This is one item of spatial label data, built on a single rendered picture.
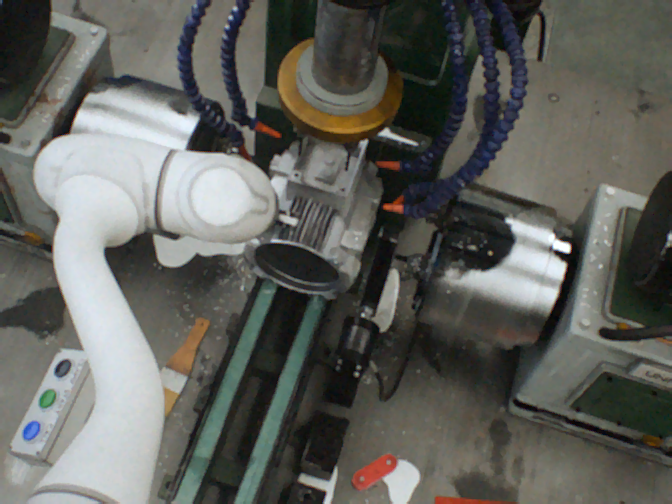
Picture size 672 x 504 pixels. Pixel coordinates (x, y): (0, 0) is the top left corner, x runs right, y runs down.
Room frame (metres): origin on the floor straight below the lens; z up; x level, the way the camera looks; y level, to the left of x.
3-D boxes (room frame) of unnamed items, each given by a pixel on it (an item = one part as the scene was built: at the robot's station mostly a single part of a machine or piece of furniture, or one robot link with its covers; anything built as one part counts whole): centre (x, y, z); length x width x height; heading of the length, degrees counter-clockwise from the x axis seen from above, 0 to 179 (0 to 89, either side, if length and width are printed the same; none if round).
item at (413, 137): (0.94, 0.02, 0.97); 0.30 x 0.11 x 0.34; 82
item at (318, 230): (0.78, 0.04, 1.02); 0.20 x 0.19 x 0.19; 172
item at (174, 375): (0.55, 0.23, 0.80); 0.21 x 0.05 x 0.01; 167
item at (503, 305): (0.74, -0.29, 1.04); 0.41 x 0.25 x 0.25; 82
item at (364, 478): (0.43, -0.14, 0.81); 0.09 x 0.03 x 0.02; 132
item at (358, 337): (0.74, -0.13, 0.92); 0.45 x 0.13 x 0.24; 172
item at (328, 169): (0.82, 0.04, 1.11); 0.12 x 0.11 x 0.07; 172
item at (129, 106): (0.84, 0.39, 1.04); 0.37 x 0.25 x 0.25; 82
